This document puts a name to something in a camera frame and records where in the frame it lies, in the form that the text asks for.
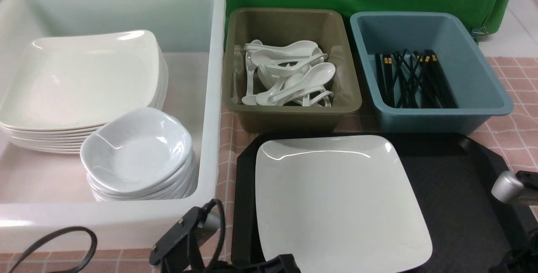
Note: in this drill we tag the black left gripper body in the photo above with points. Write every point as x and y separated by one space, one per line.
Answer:
178 250

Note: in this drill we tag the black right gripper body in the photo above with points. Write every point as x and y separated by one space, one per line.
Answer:
518 188

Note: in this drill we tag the white square rice plate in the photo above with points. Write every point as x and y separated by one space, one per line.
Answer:
339 205

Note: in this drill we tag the top stacked white square plate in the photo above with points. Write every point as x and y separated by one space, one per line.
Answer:
78 82

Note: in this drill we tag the stack of white bowls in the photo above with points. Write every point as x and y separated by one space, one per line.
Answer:
179 185

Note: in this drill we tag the black serving tray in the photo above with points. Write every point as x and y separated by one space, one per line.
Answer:
451 176

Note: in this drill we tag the top stacked white bowl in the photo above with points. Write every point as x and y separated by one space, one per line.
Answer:
139 150

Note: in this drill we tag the blue plastic chopstick bin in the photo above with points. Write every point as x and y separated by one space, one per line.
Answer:
478 91

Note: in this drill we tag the pile of black chopsticks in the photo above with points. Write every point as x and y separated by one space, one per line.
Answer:
413 80

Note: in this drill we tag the white plastic storage bin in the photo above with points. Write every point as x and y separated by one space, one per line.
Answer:
41 193

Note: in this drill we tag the pile of white soup spoons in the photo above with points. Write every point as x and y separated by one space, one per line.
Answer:
268 69

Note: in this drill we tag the olive plastic spoon bin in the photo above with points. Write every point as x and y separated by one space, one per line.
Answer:
281 27

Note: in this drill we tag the stack of white square plates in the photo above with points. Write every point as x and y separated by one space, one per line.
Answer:
73 139

